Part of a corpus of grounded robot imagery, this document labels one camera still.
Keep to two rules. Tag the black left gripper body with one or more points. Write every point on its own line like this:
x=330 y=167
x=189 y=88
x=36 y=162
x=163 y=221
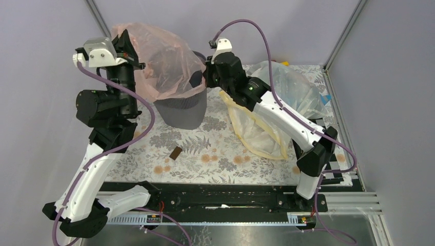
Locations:
x=126 y=77

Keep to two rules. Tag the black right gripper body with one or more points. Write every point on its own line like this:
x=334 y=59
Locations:
x=212 y=79

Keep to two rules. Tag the pink plastic trash bag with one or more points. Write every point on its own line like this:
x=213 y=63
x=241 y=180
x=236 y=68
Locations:
x=147 y=41

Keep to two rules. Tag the grey mesh trash bin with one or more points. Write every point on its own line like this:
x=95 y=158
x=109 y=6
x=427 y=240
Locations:
x=180 y=100

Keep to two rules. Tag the clear yellow-rimmed plastic bag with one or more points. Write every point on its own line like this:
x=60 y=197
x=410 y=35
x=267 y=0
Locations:
x=267 y=129

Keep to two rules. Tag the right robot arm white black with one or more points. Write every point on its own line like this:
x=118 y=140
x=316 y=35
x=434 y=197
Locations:
x=251 y=93

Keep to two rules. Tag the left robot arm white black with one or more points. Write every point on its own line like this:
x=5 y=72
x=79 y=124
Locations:
x=110 y=114

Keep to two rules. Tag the floral patterned table mat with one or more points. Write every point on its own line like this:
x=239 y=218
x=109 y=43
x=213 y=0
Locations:
x=212 y=153

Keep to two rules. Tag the small brown card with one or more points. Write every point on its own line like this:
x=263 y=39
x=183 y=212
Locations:
x=175 y=153

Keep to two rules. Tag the blue paper piece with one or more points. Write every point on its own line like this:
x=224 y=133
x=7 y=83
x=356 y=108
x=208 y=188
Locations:
x=325 y=99

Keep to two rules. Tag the black white checkerboard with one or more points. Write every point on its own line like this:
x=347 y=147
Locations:
x=330 y=179

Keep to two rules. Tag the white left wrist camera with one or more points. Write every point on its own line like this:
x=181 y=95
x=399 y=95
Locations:
x=97 y=52

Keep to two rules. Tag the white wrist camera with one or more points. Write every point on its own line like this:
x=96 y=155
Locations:
x=221 y=45
x=97 y=52

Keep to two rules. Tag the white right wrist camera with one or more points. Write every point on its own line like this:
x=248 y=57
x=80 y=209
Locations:
x=221 y=45

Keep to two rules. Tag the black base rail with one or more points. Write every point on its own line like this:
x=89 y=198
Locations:
x=239 y=204

